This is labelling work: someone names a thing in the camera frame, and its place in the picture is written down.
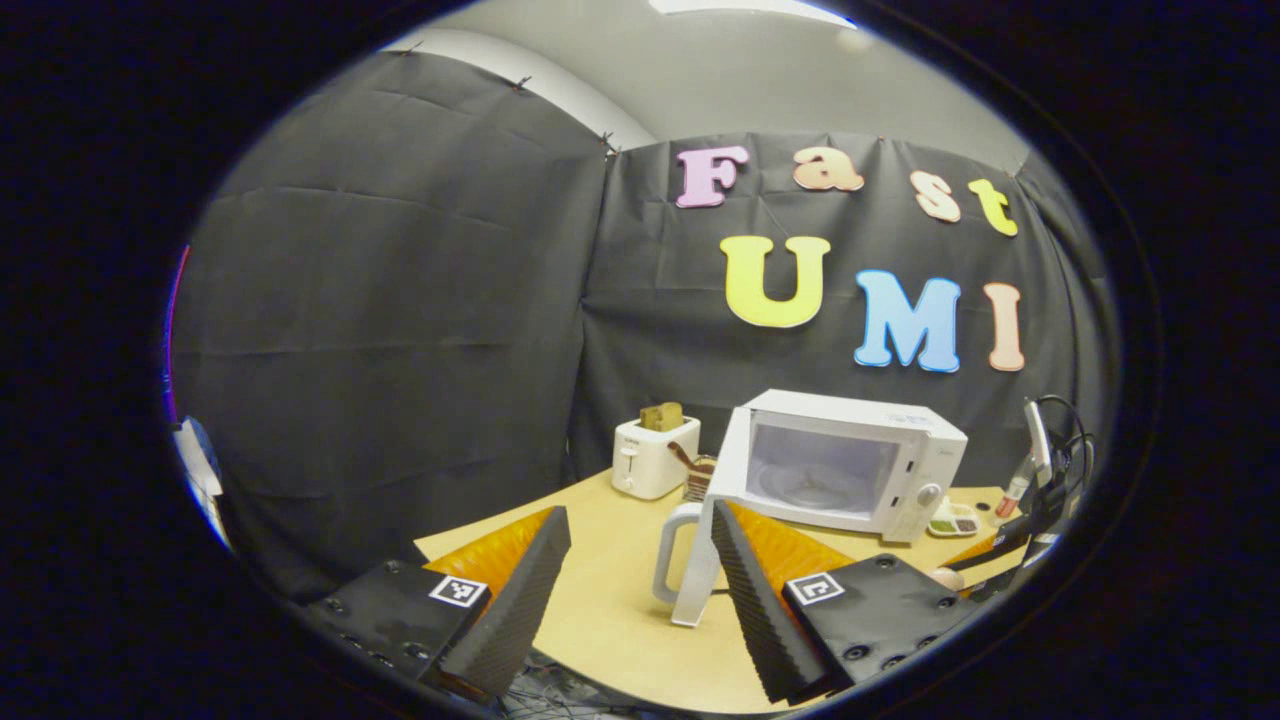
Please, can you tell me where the white microwave oven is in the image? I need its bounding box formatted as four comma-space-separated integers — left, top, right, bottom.
652, 388, 969, 629

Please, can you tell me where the tangle of dark cables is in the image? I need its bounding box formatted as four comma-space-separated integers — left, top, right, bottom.
495, 650, 651, 719

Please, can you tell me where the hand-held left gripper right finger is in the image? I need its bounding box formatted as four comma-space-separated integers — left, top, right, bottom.
710, 500, 981, 706

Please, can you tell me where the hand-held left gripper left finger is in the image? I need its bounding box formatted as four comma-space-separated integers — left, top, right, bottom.
300, 505, 573, 701

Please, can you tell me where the white blue-edged object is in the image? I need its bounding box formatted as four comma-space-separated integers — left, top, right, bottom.
172, 415, 233, 551

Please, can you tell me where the brown handled wire strainer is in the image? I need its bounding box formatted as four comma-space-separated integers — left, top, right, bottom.
667, 441, 718, 504

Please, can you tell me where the large ceiling light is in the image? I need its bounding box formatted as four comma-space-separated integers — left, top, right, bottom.
650, 0, 856, 29

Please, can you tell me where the clear plastic bottle red label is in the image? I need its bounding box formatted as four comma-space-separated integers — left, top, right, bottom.
993, 455, 1036, 519

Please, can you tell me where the white divided dish of beans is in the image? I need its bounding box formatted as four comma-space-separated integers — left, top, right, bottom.
927, 500, 981, 538

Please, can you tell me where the white toaster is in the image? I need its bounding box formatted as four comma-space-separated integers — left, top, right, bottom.
611, 415, 702, 501

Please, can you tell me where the black looped cable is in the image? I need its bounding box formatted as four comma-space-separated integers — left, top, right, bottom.
1035, 393, 1098, 501

